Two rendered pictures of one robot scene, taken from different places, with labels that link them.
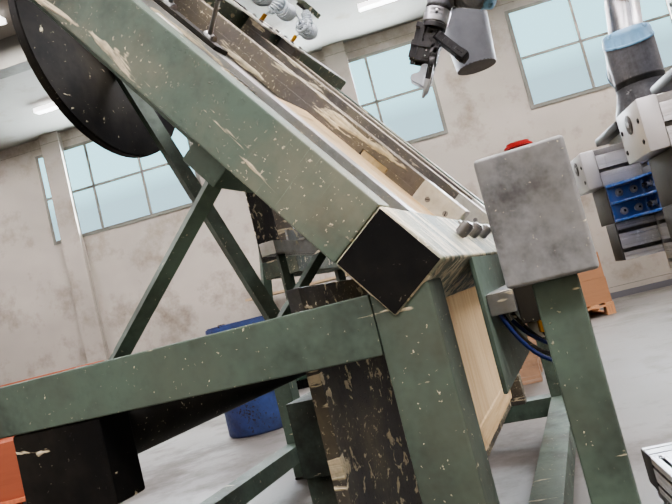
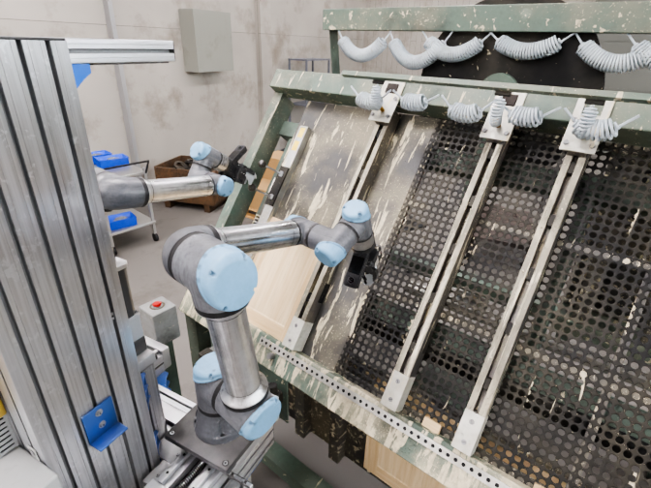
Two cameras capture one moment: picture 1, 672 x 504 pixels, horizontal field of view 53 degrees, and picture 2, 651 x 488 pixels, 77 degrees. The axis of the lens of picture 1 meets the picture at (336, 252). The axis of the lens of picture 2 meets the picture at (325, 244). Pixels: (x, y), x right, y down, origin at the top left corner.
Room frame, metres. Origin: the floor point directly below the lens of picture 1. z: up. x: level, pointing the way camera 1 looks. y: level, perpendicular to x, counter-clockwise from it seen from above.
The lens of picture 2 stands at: (2.14, -1.52, 2.03)
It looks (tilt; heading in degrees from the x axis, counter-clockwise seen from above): 26 degrees down; 108
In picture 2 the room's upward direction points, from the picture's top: 2 degrees clockwise
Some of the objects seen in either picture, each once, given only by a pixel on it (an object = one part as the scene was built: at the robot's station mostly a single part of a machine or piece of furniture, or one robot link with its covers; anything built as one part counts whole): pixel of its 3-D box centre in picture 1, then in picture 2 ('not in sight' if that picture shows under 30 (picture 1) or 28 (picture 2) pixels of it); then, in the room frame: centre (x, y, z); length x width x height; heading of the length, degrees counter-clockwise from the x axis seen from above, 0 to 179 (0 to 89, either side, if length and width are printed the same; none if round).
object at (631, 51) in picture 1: (631, 54); (218, 380); (1.62, -0.82, 1.20); 0.13 x 0.12 x 0.14; 158
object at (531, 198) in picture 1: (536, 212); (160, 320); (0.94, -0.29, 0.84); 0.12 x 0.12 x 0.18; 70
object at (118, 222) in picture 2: not in sight; (112, 198); (-1.33, 1.69, 0.47); 0.99 x 0.58 x 0.94; 164
